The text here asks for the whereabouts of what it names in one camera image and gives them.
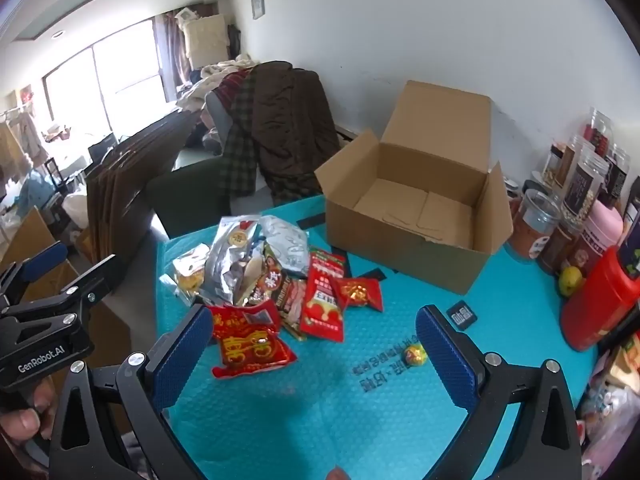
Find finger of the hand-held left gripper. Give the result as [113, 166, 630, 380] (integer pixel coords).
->
[0, 241, 68, 311]
[10, 255, 118, 328]

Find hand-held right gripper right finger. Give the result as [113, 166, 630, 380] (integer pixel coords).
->
[415, 304, 583, 480]

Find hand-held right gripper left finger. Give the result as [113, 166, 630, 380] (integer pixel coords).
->
[47, 304, 216, 480]

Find red gold snack packet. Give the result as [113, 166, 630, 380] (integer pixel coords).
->
[207, 300, 298, 381]

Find clear yellow cookie packet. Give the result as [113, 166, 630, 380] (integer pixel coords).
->
[160, 244, 211, 306]

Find brown cardboard box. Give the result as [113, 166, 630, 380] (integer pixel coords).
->
[314, 80, 514, 296]

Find silver foil snack packet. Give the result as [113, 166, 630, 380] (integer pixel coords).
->
[207, 215, 271, 308]

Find small red candy packet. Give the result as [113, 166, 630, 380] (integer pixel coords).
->
[336, 277, 385, 312]

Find brown red snack packet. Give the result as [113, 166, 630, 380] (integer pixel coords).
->
[250, 255, 308, 343]

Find long red snack packet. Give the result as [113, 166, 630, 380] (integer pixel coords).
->
[300, 247, 348, 343]

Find person's left hand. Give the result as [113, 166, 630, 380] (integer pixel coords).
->
[0, 377, 63, 456]

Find brown cardboard sheet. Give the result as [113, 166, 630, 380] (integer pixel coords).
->
[0, 205, 66, 281]

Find small black card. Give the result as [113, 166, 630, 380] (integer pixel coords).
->
[445, 301, 478, 331]

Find white plastic bag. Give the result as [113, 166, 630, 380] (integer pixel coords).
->
[60, 192, 93, 233]

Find stack of folded cardboard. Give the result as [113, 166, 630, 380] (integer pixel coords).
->
[85, 110, 201, 281]

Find dark green armchair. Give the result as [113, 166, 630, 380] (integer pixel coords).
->
[145, 157, 231, 238]

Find teal bubble mat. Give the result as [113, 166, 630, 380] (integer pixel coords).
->
[155, 195, 601, 480]

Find clothes rack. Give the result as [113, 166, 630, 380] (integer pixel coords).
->
[0, 100, 51, 181]

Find green yellow fruit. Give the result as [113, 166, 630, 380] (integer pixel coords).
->
[559, 266, 586, 295]

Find red thermos bottle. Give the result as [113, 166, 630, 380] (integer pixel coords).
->
[560, 246, 640, 352]

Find brown label jar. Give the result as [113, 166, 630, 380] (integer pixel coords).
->
[537, 220, 586, 273]

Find wide clear plastic jar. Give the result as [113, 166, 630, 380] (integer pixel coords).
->
[510, 189, 563, 261]

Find green plaid cloth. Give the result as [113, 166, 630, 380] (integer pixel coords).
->
[220, 77, 261, 198]

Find pink bottle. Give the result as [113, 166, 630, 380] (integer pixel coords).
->
[575, 205, 625, 271]

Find window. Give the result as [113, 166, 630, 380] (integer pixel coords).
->
[42, 19, 166, 133]

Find short jar black lid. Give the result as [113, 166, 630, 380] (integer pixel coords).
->
[542, 144, 563, 186]

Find tall clear jar dark label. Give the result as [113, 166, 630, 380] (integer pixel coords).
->
[562, 150, 610, 211]

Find clear jar brown contents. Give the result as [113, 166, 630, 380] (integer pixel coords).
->
[557, 135, 596, 181]

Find red striped cloth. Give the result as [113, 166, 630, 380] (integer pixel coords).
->
[220, 70, 256, 111]

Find brown curtain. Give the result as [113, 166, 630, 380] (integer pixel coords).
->
[152, 7, 193, 103]

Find pile of cream bedding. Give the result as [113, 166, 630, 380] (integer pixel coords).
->
[175, 52, 261, 111]

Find brown jacket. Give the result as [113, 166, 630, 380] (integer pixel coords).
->
[250, 61, 341, 201]

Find clear jar black label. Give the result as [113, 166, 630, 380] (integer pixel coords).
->
[600, 142, 631, 208]

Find cream quilted cushion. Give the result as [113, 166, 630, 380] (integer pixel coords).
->
[184, 14, 228, 70]

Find clear jar red contents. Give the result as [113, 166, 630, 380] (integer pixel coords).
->
[582, 107, 613, 153]

